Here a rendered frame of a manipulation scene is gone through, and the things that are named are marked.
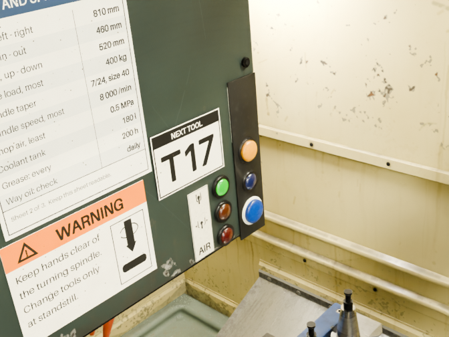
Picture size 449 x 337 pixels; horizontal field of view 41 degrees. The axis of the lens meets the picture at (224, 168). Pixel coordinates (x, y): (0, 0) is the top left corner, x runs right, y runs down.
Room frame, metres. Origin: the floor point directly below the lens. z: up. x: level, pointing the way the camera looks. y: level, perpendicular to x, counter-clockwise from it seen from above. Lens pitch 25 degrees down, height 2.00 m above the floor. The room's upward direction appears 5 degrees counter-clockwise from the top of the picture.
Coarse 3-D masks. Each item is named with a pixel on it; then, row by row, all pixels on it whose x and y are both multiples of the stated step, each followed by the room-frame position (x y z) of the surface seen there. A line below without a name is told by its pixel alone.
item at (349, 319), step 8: (344, 312) 0.86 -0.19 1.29; (352, 312) 0.86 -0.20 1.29; (344, 320) 0.86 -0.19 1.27; (352, 320) 0.85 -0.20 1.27; (344, 328) 0.85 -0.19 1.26; (352, 328) 0.85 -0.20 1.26; (336, 336) 0.87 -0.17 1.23; (344, 336) 0.85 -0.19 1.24; (352, 336) 0.85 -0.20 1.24; (360, 336) 0.86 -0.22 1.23
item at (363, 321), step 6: (360, 318) 0.92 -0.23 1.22; (366, 318) 0.92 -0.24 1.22; (360, 324) 0.91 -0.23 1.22; (366, 324) 0.91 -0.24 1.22; (372, 324) 0.90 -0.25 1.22; (378, 324) 0.90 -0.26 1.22; (366, 330) 0.89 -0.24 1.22; (372, 330) 0.89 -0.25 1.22; (378, 330) 0.89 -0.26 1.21; (366, 336) 0.87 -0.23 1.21; (372, 336) 0.87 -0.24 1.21; (378, 336) 0.88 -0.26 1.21
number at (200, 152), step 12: (204, 132) 0.60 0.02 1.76; (216, 132) 0.62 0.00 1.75; (180, 144) 0.58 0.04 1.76; (192, 144) 0.59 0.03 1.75; (204, 144) 0.60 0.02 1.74; (216, 144) 0.61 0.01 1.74; (192, 156) 0.59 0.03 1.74; (204, 156) 0.60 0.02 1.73; (216, 156) 0.61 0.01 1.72; (192, 168) 0.59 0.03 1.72; (204, 168) 0.60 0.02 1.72
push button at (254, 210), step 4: (252, 200) 0.65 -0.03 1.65; (256, 200) 0.65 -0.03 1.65; (248, 204) 0.64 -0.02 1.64; (252, 204) 0.64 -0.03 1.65; (256, 204) 0.64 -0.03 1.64; (260, 204) 0.65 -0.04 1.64; (248, 208) 0.64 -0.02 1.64; (252, 208) 0.64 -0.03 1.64; (256, 208) 0.64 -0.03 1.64; (260, 208) 0.65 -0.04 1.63; (248, 212) 0.63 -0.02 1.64; (252, 212) 0.64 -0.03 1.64; (256, 212) 0.64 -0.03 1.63; (260, 212) 0.65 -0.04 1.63; (248, 216) 0.63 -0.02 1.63; (252, 216) 0.64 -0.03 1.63; (256, 216) 0.64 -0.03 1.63; (260, 216) 0.65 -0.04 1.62; (248, 220) 0.63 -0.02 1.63; (252, 220) 0.64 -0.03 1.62; (256, 220) 0.64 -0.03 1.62
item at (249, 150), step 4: (252, 140) 0.65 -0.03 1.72; (244, 144) 0.64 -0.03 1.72; (248, 144) 0.64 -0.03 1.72; (252, 144) 0.64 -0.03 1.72; (256, 144) 0.65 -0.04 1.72; (244, 148) 0.64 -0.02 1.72; (248, 148) 0.64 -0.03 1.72; (252, 148) 0.64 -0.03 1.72; (256, 148) 0.65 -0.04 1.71; (244, 152) 0.64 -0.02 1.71; (248, 152) 0.64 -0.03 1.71; (252, 152) 0.64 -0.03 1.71; (256, 152) 0.65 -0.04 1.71; (244, 156) 0.64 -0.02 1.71; (248, 156) 0.64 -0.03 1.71; (252, 156) 0.64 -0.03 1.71; (248, 160) 0.64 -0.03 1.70
